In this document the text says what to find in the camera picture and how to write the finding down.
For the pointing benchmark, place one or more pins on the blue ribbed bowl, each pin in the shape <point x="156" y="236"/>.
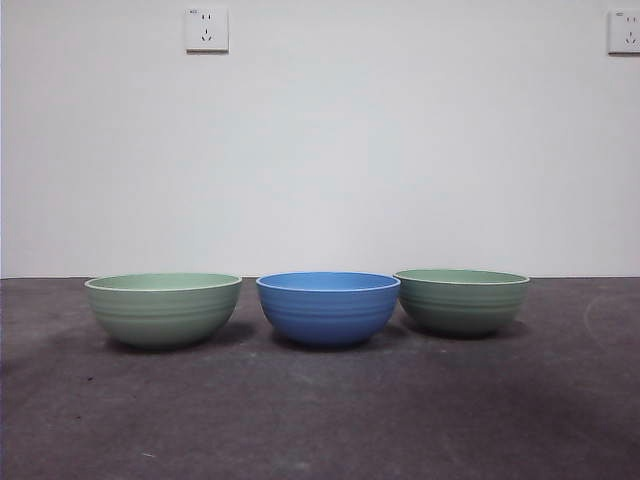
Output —
<point x="327" y="315"/>

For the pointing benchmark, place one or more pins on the green ribbed bowl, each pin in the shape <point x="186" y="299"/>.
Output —
<point x="462" y="307"/>
<point x="165" y="315"/>

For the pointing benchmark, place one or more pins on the white wall socket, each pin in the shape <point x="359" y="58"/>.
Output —
<point x="625" y="32"/>
<point x="207" y="30"/>

